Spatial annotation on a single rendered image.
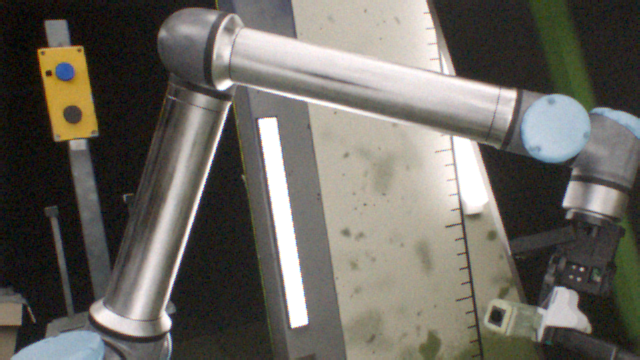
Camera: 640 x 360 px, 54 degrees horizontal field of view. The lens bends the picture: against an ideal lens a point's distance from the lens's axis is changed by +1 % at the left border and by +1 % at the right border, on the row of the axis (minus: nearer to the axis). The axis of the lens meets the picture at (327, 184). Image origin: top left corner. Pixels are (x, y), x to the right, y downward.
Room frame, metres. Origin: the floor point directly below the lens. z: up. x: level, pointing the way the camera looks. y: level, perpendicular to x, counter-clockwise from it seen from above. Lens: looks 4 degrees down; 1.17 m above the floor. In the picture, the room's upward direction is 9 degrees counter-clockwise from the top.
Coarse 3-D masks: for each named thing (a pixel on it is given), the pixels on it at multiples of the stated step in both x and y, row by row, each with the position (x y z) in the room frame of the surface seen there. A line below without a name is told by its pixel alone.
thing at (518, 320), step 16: (496, 304) 0.91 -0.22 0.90; (512, 304) 0.91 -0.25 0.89; (512, 320) 0.89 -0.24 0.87; (528, 320) 0.94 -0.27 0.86; (512, 336) 0.91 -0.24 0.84; (528, 336) 0.96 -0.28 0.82; (544, 336) 0.95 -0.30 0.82; (560, 336) 0.94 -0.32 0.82; (576, 336) 0.93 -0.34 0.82; (592, 336) 0.92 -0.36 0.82; (592, 352) 0.91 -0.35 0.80; (608, 352) 0.90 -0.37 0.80; (624, 352) 0.89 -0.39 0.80
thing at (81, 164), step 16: (48, 32) 1.82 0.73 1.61; (64, 32) 1.83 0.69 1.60; (80, 160) 1.83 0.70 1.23; (80, 176) 1.82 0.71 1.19; (80, 192) 1.82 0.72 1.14; (96, 192) 1.84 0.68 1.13; (80, 208) 1.82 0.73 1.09; (96, 208) 1.83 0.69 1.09; (96, 224) 1.83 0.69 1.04; (96, 240) 1.83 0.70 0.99; (96, 256) 1.83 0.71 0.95; (96, 272) 1.82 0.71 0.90; (96, 288) 1.82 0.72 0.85
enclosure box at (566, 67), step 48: (432, 0) 1.43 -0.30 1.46; (480, 0) 1.51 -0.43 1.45; (528, 0) 1.57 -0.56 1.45; (576, 0) 1.51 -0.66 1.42; (624, 0) 1.40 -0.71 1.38; (480, 48) 1.50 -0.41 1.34; (528, 48) 1.56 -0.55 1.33; (576, 48) 1.56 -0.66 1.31; (624, 48) 1.44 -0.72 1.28; (576, 96) 1.61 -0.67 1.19; (624, 96) 1.48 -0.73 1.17; (480, 144) 1.49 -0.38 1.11; (528, 192) 1.54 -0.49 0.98; (624, 240) 1.62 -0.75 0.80; (528, 288) 1.52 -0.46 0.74; (624, 288) 1.65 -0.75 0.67; (624, 336) 1.64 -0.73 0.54
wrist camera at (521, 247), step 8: (544, 232) 1.00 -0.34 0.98; (552, 232) 0.99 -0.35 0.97; (560, 232) 0.99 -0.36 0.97; (568, 232) 0.98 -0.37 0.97; (512, 240) 1.03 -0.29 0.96; (520, 240) 1.02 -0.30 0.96; (528, 240) 1.01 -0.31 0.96; (536, 240) 1.00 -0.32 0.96; (544, 240) 1.00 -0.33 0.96; (552, 240) 0.99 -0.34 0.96; (560, 240) 0.98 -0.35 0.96; (568, 240) 0.98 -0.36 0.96; (512, 248) 1.02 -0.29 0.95; (520, 248) 1.02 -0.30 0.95; (528, 248) 1.01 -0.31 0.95; (536, 248) 1.00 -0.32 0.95; (544, 248) 1.00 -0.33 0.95; (552, 248) 1.01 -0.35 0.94; (520, 256) 1.03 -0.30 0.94; (528, 256) 1.03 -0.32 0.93
